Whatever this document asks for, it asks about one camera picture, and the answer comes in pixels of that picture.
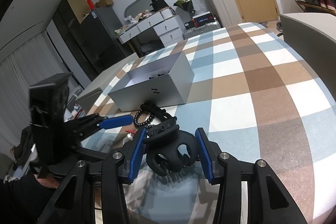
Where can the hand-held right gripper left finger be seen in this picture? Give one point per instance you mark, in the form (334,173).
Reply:
(136,155)

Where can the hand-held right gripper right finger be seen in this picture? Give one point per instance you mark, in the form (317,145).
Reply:
(205,157)

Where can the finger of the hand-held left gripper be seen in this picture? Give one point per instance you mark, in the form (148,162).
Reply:
(115,119)
(115,124)

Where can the large black hair claw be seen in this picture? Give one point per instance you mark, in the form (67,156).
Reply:
(162,153)

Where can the silver cardboard box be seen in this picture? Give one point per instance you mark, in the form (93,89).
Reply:
(162,90)

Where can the person's left forearm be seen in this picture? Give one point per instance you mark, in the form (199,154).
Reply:
(18,200)

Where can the small red hair clip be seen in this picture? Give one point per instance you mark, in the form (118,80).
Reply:
(129,131)

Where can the black wavy hair clip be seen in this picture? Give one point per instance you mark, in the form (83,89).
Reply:
(160,111)

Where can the grey curtain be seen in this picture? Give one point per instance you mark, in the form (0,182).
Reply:
(26,77)

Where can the checked tablecloth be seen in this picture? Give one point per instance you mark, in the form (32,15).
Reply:
(262,108)

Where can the dark grey fridge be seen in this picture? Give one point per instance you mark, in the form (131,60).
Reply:
(102,37)

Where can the dark wardrobe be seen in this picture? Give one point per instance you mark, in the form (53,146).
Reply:
(71,35)

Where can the white dressing table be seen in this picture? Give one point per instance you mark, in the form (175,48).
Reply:
(162,27)

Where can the grey arched mirror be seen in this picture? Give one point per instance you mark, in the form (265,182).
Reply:
(135,7)

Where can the open cardboard box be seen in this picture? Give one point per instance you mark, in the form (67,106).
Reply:
(105,1)

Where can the small black box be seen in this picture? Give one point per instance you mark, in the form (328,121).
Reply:
(189,25)

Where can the silver suitcase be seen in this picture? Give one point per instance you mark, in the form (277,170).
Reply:
(199,31)

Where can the black wrapped bouquet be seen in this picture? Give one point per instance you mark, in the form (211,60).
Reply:
(185,6)

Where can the red black box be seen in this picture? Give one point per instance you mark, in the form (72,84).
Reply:
(204,19)

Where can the pile of floor shoes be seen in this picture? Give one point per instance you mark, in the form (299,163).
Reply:
(278,24)

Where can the white upright suitcase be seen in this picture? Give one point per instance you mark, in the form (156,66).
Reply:
(223,5)

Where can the grey cabinet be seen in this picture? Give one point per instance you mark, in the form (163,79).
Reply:
(309,35)

